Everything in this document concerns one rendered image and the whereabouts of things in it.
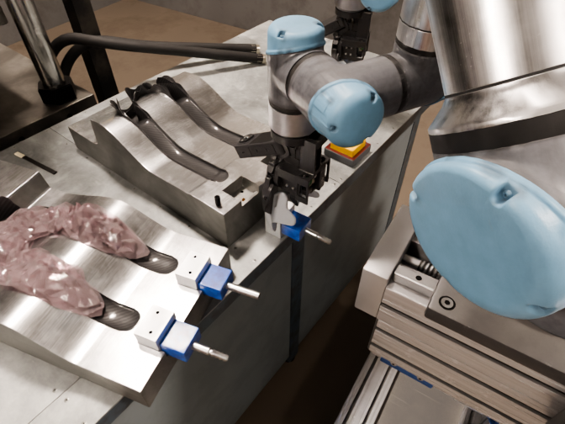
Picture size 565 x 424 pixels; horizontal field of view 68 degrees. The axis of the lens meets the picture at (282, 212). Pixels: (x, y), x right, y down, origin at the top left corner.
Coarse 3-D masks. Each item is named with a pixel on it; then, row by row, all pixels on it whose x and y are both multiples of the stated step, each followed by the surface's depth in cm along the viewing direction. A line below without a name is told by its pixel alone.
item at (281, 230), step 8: (288, 208) 78; (296, 216) 78; (304, 216) 78; (280, 224) 77; (296, 224) 77; (304, 224) 77; (272, 232) 80; (280, 232) 79; (288, 232) 78; (296, 232) 76; (304, 232) 77; (312, 232) 77; (296, 240) 78; (328, 240) 76
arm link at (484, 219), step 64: (448, 0) 25; (512, 0) 23; (448, 64) 26; (512, 64) 23; (448, 128) 26; (512, 128) 23; (448, 192) 26; (512, 192) 23; (448, 256) 29; (512, 256) 24
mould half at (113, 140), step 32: (160, 96) 91; (192, 96) 93; (96, 128) 86; (128, 128) 84; (192, 128) 90; (256, 128) 91; (96, 160) 96; (128, 160) 85; (160, 160) 83; (224, 160) 83; (256, 160) 82; (160, 192) 84; (192, 192) 76; (224, 224) 74
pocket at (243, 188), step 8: (240, 176) 79; (232, 184) 78; (240, 184) 80; (248, 184) 79; (224, 192) 77; (232, 192) 79; (240, 192) 80; (248, 192) 80; (256, 192) 78; (248, 200) 77
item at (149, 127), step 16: (160, 80) 94; (176, 96) 95; (128, 112) 94; (144, 112) 87; (192, 112) 92; (144, 128) 86; (160, 128) 87; (208, 128) 91; (224, 128) 91; (160, 144) 86; (176, 144) 86; (176, 160) 84; (192, 160) 84; (208, 176) 80; (224, 176) 80
